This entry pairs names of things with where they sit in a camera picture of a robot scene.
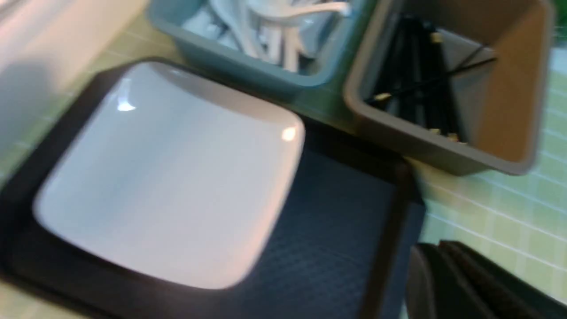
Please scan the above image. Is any bundle of black chopsticks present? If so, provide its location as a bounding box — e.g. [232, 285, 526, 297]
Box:
[365, 14, 497, 144]

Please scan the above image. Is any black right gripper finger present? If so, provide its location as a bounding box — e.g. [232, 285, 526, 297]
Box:
[405, 241, 567, 319]

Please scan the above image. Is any white ceramic soup spoon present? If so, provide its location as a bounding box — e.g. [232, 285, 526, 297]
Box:
[245, 0, 352, 23]

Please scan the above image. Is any teal plastic spoon bin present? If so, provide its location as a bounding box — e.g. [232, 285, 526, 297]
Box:
[147, 0, 377, 99]

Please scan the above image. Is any grey-brown plastic chopstick bin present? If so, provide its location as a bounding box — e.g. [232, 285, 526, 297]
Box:
[343, 0, 555, 175]

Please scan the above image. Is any large white plastic tub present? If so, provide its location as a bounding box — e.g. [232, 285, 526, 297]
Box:
[0, 0, 147, 154]

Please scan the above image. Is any large white square plate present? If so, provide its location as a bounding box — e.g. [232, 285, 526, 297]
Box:
[33, 61, 306, 289]

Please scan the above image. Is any black plastic serving tray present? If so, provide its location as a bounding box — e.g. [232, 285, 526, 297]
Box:
[1, 58, 426, 319]

